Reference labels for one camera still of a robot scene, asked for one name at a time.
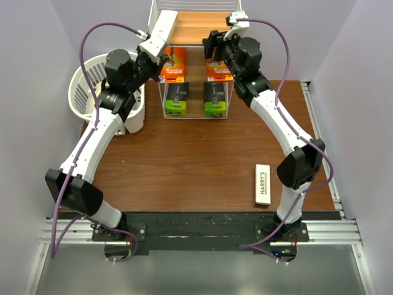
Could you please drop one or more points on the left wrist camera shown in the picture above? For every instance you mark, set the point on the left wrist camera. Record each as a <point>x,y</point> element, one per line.
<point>150,46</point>

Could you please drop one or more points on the green black razor box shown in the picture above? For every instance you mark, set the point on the green black razor box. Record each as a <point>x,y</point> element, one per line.
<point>176,99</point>
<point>215,102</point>

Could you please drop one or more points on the white wire wooden shelf unit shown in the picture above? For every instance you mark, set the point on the white wire wooden shelf unit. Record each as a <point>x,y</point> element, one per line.
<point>196,19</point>

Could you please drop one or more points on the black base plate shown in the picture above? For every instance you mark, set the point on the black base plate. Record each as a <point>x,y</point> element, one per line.
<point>197,231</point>

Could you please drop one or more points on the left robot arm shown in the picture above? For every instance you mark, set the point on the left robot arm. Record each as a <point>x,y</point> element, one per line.
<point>113,80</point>

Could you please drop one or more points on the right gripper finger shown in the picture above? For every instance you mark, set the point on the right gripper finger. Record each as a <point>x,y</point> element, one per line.
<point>214,35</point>
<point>208,47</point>

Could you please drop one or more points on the aluminium rail frame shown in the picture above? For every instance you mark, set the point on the aluminium rail frame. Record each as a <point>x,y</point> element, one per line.
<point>178,165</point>

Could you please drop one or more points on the orange Gillette razor pack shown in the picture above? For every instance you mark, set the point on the orange Gillette razor pack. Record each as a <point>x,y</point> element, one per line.
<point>217,71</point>
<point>174,68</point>

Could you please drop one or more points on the white Harry's box right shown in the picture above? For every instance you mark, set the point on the white Harry's box right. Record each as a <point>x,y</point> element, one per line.
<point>262,185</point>

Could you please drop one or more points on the grey Harry's box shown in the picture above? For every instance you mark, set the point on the grey Harry's box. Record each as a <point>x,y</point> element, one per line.
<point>164,27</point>

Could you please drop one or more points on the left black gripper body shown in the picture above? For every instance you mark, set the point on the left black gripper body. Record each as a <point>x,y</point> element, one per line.
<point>145,69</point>

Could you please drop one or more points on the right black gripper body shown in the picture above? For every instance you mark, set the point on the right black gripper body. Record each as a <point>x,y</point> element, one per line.
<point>226,49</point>

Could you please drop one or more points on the white plastic laundry basket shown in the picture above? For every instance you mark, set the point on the white plastic laundry basket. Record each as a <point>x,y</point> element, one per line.
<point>81,100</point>

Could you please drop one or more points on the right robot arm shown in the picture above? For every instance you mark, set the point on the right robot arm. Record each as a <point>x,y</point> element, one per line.
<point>303,154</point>

